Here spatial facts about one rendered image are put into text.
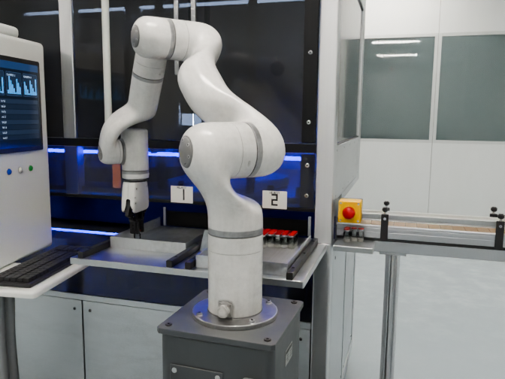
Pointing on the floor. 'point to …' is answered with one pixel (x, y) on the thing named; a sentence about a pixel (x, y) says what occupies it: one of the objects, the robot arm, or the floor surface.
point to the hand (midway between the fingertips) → (137, 226)
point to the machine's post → (325, 183)
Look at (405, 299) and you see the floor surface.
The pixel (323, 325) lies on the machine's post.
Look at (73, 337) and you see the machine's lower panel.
